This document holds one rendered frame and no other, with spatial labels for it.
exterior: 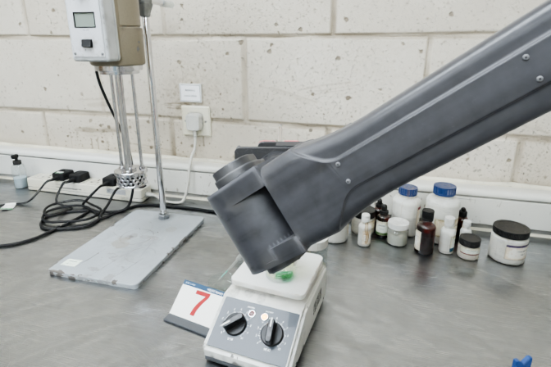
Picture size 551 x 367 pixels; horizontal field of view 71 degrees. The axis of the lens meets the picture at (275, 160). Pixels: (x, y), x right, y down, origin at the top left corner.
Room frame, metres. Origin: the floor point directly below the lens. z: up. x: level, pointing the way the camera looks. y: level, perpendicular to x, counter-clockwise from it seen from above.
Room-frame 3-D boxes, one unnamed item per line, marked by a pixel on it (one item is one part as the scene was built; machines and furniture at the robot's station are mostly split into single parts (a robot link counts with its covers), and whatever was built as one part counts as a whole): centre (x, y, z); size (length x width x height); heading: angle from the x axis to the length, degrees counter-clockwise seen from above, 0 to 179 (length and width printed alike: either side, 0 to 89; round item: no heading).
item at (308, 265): (0.55, -0.01, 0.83); 0.12 x 0.12 x 0.01; 69
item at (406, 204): (0.84, -0.31, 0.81); 0.06 x 0.06 x 0.11
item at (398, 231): (0.78, -0.27, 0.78); 0.05 x 0.05 x 0.05
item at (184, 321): (0.53, 0.13, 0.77); 0.09 x 0.06 x 0.04; 64
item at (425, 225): (0.75, -0.32, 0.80); 0.04 x 0.04 x 0.10
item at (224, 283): (0.61, 0.10, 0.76); 0.06 x 0.06 x 0.02
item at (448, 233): (0.74, -0.37, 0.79); 0.03 x 0.03 x 0.08
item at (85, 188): (1.08, 0.56, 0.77); 0.40 x 0.06 x 0.04; 75
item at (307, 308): (0.52, 0.00, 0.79); 0.22 x 0.13 x 0.08; 159
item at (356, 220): (0.84, -0.21, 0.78); 0.05 x 0.05 x 0.06
